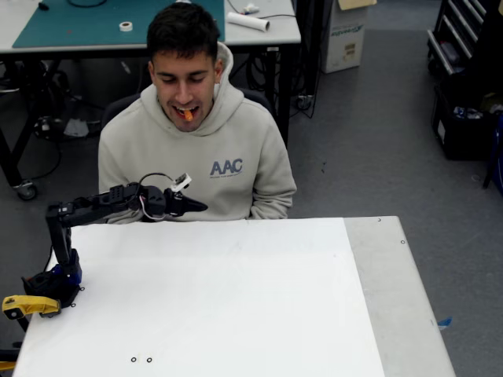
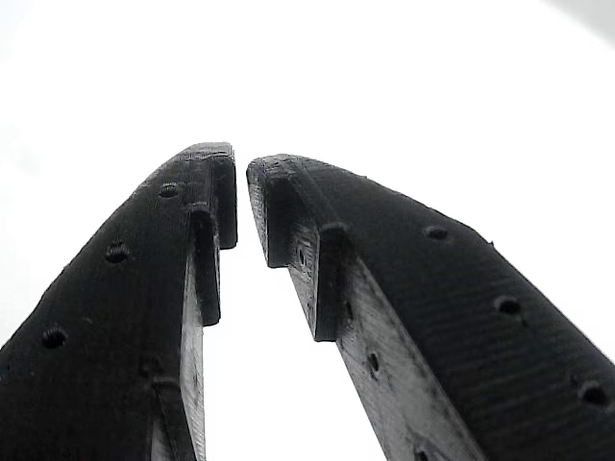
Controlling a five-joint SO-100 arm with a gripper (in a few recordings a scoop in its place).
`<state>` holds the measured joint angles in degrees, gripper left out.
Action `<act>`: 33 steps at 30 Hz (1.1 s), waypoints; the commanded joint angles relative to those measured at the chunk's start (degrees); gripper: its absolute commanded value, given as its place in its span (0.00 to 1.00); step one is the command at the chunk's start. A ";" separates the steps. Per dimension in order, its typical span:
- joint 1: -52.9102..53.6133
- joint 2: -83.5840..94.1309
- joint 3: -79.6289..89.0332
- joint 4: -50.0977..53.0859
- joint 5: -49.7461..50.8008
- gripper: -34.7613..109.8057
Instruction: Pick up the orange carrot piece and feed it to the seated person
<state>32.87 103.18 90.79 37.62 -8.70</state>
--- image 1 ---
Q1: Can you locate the man in beige hoodie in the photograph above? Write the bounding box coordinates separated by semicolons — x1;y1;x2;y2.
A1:
97;2;298;225

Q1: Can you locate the large white paper sheet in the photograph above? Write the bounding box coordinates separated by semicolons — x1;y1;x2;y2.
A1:
11;217;386;377

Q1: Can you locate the black office chair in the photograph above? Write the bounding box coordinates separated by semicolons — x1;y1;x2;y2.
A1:
101;88;273;133

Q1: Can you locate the workbench caster wheel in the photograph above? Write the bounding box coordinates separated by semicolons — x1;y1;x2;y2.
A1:
13;179;39;202

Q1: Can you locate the grey workbench with black legs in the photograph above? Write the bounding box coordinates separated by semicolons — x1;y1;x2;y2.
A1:
0;0;303;201

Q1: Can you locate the white paper tube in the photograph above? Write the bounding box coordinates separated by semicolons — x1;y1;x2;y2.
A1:
226;10;271;32

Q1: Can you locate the green cutting mat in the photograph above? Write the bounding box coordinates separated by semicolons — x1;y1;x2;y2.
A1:
11;0;226;49

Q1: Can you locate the white cardboard box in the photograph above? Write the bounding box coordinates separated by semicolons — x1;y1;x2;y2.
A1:
320;0;369;75

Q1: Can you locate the manila folder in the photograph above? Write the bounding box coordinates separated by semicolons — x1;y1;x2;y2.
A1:
337;0;378;11

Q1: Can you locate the black storage bin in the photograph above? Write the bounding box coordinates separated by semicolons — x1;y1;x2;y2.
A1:
431;84;503;161

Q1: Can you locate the blue object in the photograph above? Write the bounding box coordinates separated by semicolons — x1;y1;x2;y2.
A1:
483;113;503;196

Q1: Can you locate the black tool chest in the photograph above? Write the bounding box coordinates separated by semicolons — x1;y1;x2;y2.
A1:
426;0;503;82

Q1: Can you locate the black camera cable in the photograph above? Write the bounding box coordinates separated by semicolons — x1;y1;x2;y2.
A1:
138;172;176;189

